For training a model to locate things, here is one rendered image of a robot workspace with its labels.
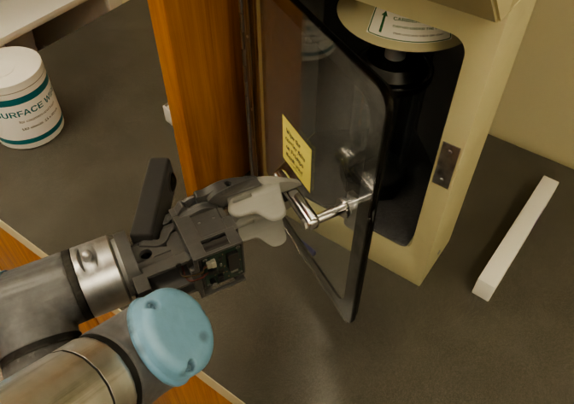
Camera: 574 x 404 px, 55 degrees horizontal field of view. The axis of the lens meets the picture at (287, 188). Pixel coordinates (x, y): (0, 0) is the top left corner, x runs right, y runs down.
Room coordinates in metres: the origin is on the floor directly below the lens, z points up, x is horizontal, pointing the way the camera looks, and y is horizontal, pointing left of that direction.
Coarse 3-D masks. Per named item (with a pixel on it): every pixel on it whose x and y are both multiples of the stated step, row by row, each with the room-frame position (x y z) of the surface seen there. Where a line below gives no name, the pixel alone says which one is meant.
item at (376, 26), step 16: (352, 0) 0.60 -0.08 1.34; (352, 16) 0.59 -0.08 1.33; (368, 16) 0.57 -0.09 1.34; (384, 16) 0.56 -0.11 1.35; (400, 16) 0.56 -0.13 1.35; (352, 32) 0.58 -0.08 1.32; (368, 32) 0.56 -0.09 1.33; (384, 32) 0.55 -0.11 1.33; (400, 32) 0.55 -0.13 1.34; (416, 32) 0.55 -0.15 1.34; (432, 32) 0.55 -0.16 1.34; (448, 32) 0.55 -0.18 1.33; (400, 48) 0.54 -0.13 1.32; (416, 48) 0.54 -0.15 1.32; (432, 48) 0.54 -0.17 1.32; (448, 48) 0.54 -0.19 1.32
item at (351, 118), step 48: (288, 0) 0.53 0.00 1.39; (288, 48) 0.53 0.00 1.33; (336, 48) 0.44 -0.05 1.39; (288, 96) 0.53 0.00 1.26; (336, 96) 0.43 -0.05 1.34; (384, 96) 0.37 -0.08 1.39; (336, 144) 0.43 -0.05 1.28; (384, 144) 0.37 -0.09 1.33; (336, 192) 0.42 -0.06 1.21; (336, 240) 0.41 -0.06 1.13; (336, 288) 0.40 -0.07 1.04
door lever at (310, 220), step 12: (288, 192) 0.42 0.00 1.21; (300, 192) 0.42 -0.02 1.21; (300, 204) 0.40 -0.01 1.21; (336, 204) 0.41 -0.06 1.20; (300, 216) 0.39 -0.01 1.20; (312, 216) 0.39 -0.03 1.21; (324, 216) 0.39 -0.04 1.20; (336, 216) 0.39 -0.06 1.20; (348, 216) 0.39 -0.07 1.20; (312, 228) 0.38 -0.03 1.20
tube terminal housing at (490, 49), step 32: (384, 0) 0.54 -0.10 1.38; (416, 0) 0.52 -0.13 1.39; (512, 0) 0.46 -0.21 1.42; (480, 32) 0.47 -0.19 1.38; (512, 32) 0.50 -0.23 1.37; (480, 64) 0.47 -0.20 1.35; (512, 64) 0.55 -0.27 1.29; (480, 96) 0.46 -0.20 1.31; (448, 128) 0.48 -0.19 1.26; (480, 128) 0.50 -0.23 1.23; (448, 192) 0.46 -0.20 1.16; (448, 224) 0.51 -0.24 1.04; (384, 256) 0.50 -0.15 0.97; (416, 256) 0.47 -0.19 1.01
